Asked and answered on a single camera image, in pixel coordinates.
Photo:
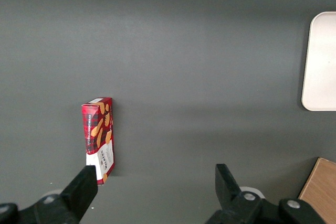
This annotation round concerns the red tartan shortbread box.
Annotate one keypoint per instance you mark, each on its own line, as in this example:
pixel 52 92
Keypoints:
pixel 98 129

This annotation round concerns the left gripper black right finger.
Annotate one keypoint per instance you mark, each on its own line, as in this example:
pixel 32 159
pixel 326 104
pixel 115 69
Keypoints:
pixel 228 190

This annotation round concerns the wooden drawer cabinet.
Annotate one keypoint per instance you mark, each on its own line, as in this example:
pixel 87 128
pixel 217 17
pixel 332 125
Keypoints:
pixel 321 192

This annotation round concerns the beige rectangular tray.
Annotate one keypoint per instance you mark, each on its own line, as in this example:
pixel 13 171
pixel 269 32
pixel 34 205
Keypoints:
pixel 321 64

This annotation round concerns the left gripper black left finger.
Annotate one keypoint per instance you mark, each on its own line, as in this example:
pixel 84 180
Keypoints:
pixel 76 195

